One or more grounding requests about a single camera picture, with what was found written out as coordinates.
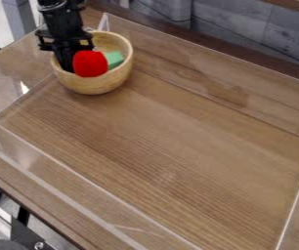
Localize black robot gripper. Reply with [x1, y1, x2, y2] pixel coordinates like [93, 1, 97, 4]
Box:
[34, 0, 93, 72]

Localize red felt fruit green stem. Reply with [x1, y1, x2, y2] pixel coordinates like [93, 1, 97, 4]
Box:
[73, 51, 108, 77]

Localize light wooden bowl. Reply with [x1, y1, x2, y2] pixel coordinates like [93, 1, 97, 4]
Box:
[49, 30, 133, 95]

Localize green rectangular block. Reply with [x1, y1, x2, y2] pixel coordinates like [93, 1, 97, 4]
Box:
[104, 51, 124, 69]

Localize clear acrylic tray walls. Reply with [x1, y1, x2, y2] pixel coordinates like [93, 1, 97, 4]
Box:
[0, 17, 299, 250]

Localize black metal table leg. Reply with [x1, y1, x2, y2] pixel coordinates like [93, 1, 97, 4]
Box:
[17, 207, 29, 226]

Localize grey post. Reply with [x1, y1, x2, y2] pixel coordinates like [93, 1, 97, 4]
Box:
[1, 0, 35, 40]

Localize black bracket with bolt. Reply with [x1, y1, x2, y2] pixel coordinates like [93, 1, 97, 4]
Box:
[10, 218, 56, 250]

